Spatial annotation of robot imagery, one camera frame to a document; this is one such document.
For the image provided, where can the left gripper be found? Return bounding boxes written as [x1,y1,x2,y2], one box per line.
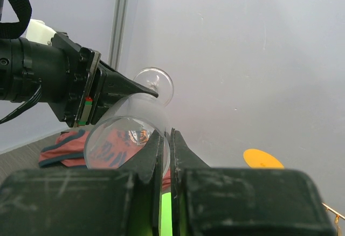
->
[20,32,158,128]

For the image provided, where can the gold wine glass rack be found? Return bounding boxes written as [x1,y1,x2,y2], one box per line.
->
[322,203,345,226]

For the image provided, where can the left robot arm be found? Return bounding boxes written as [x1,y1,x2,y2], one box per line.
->
[1,0,158,127]

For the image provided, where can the green goblet front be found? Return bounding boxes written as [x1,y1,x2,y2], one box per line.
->
[126,191,189,236]

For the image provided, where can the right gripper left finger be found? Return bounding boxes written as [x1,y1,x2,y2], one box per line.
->
[1,132,164,235]

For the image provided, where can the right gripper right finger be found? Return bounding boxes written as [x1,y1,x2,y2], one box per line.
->
[169,129,334,235]

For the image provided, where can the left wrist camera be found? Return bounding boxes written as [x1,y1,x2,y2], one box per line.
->
[25,19,57,45]

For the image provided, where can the clear wine glass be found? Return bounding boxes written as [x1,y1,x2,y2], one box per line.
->
[84,67,174,174]

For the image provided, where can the red printed t-shirt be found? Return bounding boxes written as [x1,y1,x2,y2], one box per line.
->
[37,128,173,188]

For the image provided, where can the orange goblet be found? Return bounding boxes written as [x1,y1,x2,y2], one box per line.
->
[243,149,284,169]

